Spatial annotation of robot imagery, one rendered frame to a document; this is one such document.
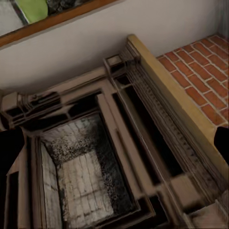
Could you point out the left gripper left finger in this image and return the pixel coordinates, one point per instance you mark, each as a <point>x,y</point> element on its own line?
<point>11,143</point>

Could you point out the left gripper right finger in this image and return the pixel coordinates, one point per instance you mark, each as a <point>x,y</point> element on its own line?
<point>221,142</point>

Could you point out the wood fireplace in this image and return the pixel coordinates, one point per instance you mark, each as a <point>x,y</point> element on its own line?
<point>105,150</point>

